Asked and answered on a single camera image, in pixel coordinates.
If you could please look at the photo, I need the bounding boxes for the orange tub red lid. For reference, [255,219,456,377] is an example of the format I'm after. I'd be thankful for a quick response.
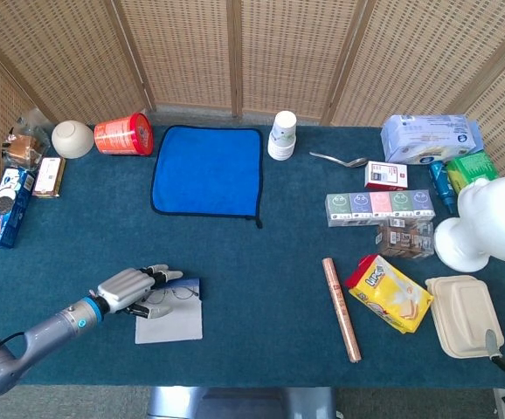
[93,112,155,157]

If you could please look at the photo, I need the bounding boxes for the brown foil roll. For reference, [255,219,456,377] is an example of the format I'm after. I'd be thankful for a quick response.
[321,257,363,364]

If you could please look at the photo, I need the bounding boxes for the blue Oreo cookie box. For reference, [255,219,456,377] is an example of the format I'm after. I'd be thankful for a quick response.
[0,168,36,250]

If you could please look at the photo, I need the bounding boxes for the pale blue tissue pack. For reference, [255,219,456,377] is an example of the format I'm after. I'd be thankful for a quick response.
[380,113,485,166]

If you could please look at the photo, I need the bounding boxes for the white paper cup stack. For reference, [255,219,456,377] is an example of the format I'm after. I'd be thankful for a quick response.
[266,110,298,161]

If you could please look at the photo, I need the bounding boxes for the thin-framed eyeglasses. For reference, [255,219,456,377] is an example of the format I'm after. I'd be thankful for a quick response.
[145,285,201,306]

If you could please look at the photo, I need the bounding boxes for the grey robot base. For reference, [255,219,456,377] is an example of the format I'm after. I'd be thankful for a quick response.
[146,386,339,419]

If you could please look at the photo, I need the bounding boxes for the white foam mannequin head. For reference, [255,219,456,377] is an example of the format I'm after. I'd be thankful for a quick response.
[433,175,505,272]

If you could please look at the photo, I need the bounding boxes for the small gold white box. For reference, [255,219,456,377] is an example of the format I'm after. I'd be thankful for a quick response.
[31,156,66,200]

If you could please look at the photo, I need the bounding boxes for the teal table cover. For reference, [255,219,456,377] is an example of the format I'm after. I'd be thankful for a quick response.
[0,124,505,389]

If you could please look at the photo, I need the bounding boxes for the clear bag brown cake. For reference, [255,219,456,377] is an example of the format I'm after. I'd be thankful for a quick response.
[1,108,52,172]

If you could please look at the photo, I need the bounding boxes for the metal spoon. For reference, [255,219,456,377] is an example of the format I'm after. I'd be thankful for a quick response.
[308,151,369,169]

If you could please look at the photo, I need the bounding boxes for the blue bottle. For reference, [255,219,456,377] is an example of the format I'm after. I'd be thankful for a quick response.
[427,160,459,215]

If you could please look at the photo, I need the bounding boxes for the small white red box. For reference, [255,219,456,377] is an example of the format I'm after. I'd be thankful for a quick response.
[363,160,409,192]

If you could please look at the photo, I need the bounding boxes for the green packet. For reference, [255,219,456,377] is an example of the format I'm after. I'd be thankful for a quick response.
[446,149,500,196]

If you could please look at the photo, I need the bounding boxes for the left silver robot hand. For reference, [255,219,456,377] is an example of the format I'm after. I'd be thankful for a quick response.
[95,263,184,319]

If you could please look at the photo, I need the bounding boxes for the yellow Lipo snack bag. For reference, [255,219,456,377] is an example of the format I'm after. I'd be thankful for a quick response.
[344,253,435,335]

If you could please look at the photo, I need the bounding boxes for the beige bowl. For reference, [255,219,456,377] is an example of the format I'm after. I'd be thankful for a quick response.
[51,120,95,160]

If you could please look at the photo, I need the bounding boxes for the blue and white notebook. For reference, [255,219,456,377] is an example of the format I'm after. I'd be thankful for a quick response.
[134,278,204,346]

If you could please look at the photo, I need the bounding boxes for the blue cloth black trim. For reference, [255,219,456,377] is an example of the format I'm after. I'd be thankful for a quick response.
[149,125,265,230]

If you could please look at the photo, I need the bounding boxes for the wicker folding screen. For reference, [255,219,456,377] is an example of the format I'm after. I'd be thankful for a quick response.
[0,0,505,184]

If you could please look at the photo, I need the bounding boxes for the clear pack brown sachets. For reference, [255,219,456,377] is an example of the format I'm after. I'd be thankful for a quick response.
[375,217,435,260]

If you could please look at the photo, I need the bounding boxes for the pastel pocket tissue multipack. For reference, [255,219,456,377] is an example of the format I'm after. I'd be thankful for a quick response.
[324,189,437,229]

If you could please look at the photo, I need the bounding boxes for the beige clamshell lunch box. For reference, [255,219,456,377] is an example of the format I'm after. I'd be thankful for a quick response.
[424,274,505,360]

